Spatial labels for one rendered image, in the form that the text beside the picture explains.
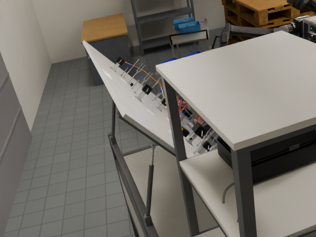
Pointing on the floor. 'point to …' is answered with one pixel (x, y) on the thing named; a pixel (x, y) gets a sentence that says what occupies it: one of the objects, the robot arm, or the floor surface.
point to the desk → (107, 42)
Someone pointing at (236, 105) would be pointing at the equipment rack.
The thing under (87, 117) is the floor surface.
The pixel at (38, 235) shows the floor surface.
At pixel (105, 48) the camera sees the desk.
